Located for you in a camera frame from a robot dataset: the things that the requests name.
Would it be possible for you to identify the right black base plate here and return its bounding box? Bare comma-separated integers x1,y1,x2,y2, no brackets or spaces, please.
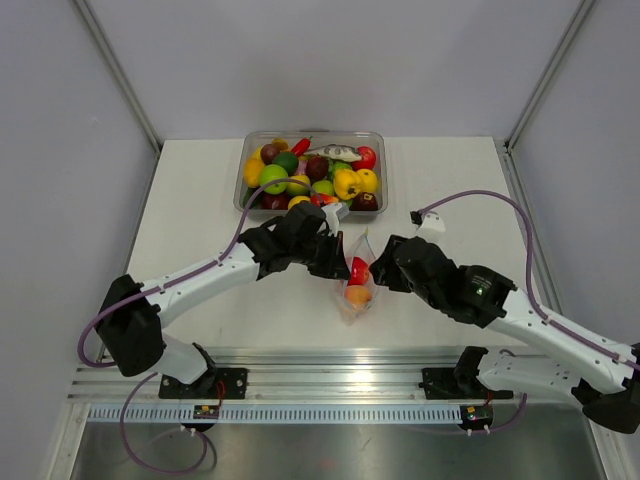
418,367,515,400

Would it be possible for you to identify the dark green avocado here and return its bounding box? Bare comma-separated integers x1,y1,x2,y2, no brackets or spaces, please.
272,151,299,175

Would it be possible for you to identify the dark purple plum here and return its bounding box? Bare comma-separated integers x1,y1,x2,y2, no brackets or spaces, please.
305,155,329,182

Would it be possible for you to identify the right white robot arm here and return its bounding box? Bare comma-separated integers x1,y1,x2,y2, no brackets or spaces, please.
369,235,639,434

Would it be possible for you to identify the aluminium frame post right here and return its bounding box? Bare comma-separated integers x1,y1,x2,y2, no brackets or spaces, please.
504,0,599,155

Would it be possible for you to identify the red strawberry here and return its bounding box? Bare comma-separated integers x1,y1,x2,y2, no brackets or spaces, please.
311,193,340,207

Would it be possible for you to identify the red tomato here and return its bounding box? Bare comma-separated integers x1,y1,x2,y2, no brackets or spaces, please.
351,146,377,170

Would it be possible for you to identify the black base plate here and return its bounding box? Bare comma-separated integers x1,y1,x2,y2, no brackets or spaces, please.
158,367,248,400
418,367,515,400

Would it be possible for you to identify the green apple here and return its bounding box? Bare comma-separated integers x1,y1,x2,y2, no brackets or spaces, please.
259,164,289,195

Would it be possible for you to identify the red chili pepper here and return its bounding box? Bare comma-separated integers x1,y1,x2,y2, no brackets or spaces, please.
290,137,312,157

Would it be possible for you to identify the aluminium frame post left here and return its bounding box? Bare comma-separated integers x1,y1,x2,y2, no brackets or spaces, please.
70,0,163,159

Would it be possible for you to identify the clear plastic food container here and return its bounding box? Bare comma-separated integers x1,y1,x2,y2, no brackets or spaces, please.
234,130,389,218

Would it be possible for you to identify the dark maroon fruit front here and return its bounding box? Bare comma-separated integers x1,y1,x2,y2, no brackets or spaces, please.
260,192,290,210

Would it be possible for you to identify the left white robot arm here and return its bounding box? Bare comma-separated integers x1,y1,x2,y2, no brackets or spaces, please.
95,202,350,398

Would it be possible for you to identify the yellow bell pepper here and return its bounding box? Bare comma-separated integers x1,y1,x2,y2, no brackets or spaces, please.
333,169,362,200

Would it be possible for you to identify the yellow orange fruit right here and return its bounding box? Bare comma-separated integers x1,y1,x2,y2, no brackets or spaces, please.
355,169,379,194

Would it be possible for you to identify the aluminium mounting rail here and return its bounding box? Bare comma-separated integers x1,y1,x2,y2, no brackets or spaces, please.
67,347,611,404

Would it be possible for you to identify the aluminium frame post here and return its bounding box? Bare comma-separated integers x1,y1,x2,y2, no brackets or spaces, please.
504,0,599,155
70,0,163,159

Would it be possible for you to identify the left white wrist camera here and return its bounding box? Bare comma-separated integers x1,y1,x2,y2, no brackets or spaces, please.
322,202,350,223

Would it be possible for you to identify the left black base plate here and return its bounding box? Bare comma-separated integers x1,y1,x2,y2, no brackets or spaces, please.
158,367,248,400

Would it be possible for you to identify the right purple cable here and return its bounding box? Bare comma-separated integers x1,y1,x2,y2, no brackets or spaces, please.
409,189,640,435

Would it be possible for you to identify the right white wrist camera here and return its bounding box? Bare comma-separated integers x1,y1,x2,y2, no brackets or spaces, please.
410,210,446,234

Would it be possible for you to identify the purple cable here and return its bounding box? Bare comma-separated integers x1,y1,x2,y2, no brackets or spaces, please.
78,178,326,474
409,189,640,435

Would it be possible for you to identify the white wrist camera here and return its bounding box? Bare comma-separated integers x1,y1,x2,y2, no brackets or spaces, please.
322,202,350,223
410,210,446,234

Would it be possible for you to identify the clear zip top bag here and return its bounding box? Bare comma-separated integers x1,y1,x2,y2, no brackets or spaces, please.
335,229,378,325

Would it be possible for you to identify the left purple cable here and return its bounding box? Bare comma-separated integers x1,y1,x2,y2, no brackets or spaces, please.
78,178,326,474

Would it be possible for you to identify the purple passion fruit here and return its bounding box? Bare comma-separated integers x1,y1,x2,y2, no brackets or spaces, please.
260,143,281,165

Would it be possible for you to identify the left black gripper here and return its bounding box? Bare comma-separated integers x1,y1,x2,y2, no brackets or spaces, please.
292,229,351,280

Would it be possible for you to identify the white slotted cable duct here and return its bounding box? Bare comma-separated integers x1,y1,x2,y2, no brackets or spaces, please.
88,403,462,425

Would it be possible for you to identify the dark red apple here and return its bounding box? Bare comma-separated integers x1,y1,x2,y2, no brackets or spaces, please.
350,192,379,212

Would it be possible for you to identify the yellow lemon left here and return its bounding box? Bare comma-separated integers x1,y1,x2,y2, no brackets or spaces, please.
243,157,265,189

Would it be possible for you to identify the grey toy fish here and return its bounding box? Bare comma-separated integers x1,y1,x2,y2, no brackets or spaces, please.
305,144,362,163

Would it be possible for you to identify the orange peach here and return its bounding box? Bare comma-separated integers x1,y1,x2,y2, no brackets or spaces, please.
344,285,373,310

